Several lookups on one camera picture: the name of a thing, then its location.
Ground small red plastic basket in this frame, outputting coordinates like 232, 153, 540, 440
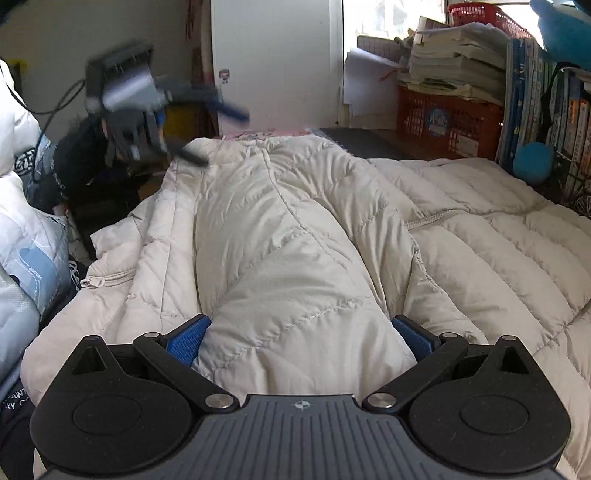
447, 2, 532, 40

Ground row of tall books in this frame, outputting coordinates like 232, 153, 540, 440
496, 37, 591, 204

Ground white patterned quilt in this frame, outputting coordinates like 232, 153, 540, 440
0, 58, 75, 384

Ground dark desk mat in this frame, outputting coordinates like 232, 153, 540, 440
318, 127, 416, 160

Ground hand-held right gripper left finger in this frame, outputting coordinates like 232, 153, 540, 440
69, 314, 241, 412

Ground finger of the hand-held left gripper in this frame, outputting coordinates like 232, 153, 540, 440
157, 76, 251, 123
164, 138, 208, 166

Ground model bicycle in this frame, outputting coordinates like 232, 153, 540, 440
561, 152, 591, 220

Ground window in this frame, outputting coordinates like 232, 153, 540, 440
342, 0, 451, 51

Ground blue plush toy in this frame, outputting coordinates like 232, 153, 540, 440
529, 0, 591, 70

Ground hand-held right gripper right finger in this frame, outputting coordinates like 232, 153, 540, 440
362, 315, 532, 412

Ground white cabinet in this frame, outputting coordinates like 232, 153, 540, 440
210, 0, 345, 137

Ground stack of books and papers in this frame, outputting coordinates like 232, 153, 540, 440
397, 16, 509, 106

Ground large red plastic basket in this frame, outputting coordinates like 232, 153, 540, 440
396, 85, 504, 160

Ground white down jacket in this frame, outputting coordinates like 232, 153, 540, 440
21, 134, 591, 416

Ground loose white paper sheets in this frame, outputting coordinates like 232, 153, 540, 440
342, 34, 409, 131

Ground black cable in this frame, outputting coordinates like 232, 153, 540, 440
18, 78, 88, 116

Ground round blue plush ball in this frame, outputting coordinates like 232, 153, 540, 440
513, 142, 554, 186

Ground person's dark printed sweater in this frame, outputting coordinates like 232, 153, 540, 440
0, 378, 42, 480

